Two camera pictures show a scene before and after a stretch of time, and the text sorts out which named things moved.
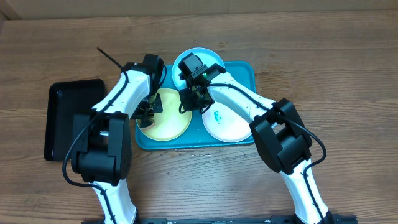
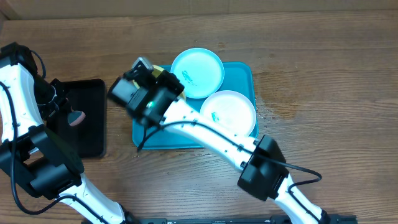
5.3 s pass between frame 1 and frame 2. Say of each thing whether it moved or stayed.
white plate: stayed
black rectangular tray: stayed
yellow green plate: moved
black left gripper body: moved
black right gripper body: moved
